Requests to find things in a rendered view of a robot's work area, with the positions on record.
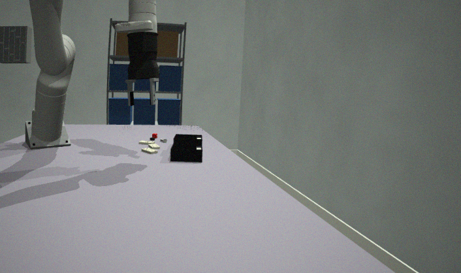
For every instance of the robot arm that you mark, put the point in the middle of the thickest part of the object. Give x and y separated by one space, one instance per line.
55 54

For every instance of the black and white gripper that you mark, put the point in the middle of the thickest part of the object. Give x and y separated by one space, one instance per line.
142 48

